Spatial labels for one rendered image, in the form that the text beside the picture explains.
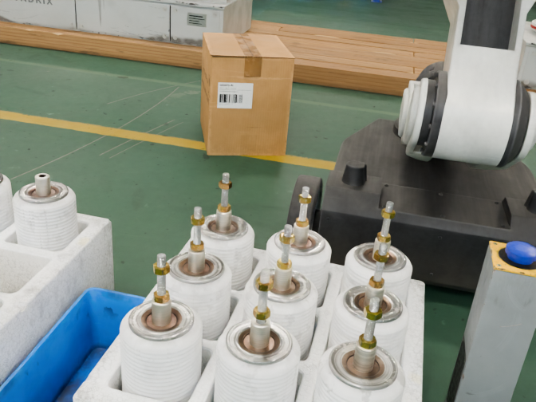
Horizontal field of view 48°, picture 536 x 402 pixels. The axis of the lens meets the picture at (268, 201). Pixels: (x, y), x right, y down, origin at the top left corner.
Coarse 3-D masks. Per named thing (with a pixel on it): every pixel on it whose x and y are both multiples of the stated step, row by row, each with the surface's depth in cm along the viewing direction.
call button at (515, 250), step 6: (510, 246) 77; (516, 246) 77; (522, 246) 77; (528, 246) 77; (510, 252) 76; (516, 252) 76; (522, 252) 76; (528, 252) 76; (534, 252) 76; (510, 258) 77; (516, 258) 76; (522, 258) 75; (528, 258) 75; (534, 258) 76; (522, 264) 76; (528, 264) 76
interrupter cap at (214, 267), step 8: (176, 256) 83; (184, 256) 83; (208, 256) 84; (216, 256) 84; (176, 264) 81; (184, 264) 82; (208, 264) 82; (216, 264) 82; (176, 272) 80; (184, 272) 80; (192, 272) 80; (200, 272) 80; (208, 272) 80; (216, 272) 80; (184, 280) 78; (192, 280) 78; (200, 280) 78; (208, 280) 78
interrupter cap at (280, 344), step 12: (240, 324) 71; (276, 324) 71; (228, 336) 69; (240, 336) 69; (276, 336) 70; (288, 336) 70; (228, 348) 67; (240, 348) 67; (252, 348) 68; (264, 348) 68; (276, 348) 68; (288, 348) 68; (240, 360) 66; (252, 360) 65; (264, 360) 66; (276, 360) 66
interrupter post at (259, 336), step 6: (252, 318) 68; (252, 324) 67; (258, 324) 67; (264, 324) 67; (252, 330) 67; (258, 330) 67; (264, 330) 67; (252, 336) 68; (258, 336) 67; (264, 336) 67; (252, 342) 68; (258, 342) 67; (264, 342) 68; (258, 348) 68
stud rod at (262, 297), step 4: (264, 268) 65; (264, 272) 64; (268, 272) 64; (260, 276) 65; (264, 276) 64; (268, 276) 64; (260, 280) 65; (264, 280) 64; (268, 280) 65; (260, 292) 65; (264, 292) 65; (260, 296) 66; (264, 296) 65; (260, 300) 66; (264, 300) 66; (260, 304) 66; (264, 304) 66; (260, 308) 66; (264, 308) 66; (260, 320) 67; (264, 320) 67; (260, 324) 67
